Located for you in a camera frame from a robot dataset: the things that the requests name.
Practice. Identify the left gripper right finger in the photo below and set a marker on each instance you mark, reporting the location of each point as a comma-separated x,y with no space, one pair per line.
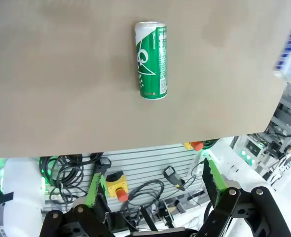
212,180

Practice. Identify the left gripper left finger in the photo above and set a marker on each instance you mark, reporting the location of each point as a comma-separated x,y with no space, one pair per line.
96,190

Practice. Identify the green drink can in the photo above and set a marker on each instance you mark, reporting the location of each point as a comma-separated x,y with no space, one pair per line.
151,61

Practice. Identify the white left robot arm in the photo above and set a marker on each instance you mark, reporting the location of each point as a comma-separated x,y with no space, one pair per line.
22,197

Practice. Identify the yellow emergency stop box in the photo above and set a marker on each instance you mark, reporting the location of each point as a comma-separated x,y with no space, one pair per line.
117,184

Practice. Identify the black handheld controller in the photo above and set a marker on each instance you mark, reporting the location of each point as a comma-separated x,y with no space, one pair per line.
173,176

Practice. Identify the red emergency stop button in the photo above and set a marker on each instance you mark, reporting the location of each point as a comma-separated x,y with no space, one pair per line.
194,145

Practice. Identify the control box with green lights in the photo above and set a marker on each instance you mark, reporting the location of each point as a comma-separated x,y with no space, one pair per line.
249,153

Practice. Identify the grey equipment rack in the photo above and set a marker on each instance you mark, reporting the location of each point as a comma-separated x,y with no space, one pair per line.
288,111

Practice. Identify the ribbed aluminium base plate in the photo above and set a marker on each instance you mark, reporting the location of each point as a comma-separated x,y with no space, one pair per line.
145,160

